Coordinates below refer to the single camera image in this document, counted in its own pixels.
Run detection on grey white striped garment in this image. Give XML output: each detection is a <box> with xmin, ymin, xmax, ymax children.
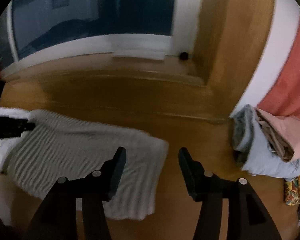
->
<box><xmin>0</xmin><ymin>107</ymin><xmax>168</xmax><ymax>220</ymax></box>

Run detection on folded light blue garment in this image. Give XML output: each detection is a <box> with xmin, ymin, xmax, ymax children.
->
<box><xmin>232</xmin><ymin>105</ymin><xmax>300</xmax><ymax>181</ymax></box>

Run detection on white framed window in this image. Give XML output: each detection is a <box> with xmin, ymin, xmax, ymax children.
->
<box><xmin>7</xmin><ymin>0</ymin><xmax>199</xmax><ymax>66</ymax></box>

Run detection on folded pink beige garment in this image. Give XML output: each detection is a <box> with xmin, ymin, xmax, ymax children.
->
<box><xmin>256</xmin><ymin>108</ymin><xmax>300</xmax><ymax>162</ymax></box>

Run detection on red pink curtain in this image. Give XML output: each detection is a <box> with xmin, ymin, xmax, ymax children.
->
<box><xmin>257</xmin><ymin>24</ymin><xmax>300</xmax><ymax>119</ymax></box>

